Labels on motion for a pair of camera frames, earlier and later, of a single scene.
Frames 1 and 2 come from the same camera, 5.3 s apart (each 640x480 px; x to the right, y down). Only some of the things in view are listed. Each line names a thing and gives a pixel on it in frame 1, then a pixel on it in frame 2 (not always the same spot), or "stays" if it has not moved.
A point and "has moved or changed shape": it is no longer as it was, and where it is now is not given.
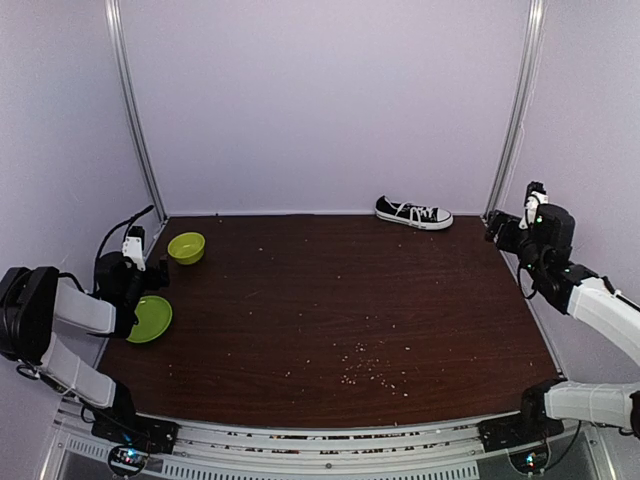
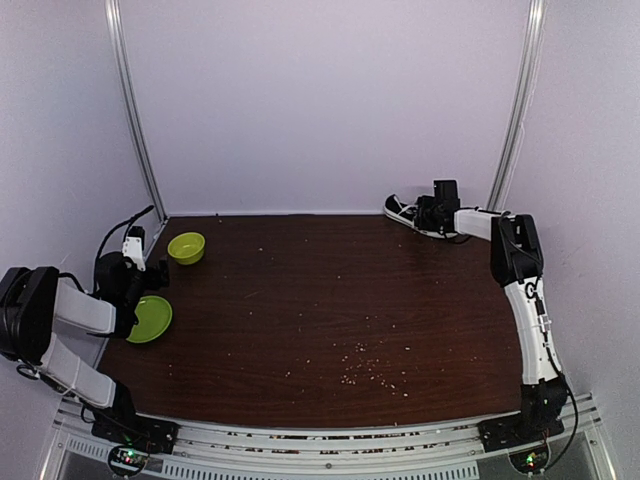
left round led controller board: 128,460 stays
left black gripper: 154,282 stays
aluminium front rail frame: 401,449 stays
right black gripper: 493,226 → 423,201
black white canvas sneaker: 413,215 has moved or changed shape
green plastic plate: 154,315 stays
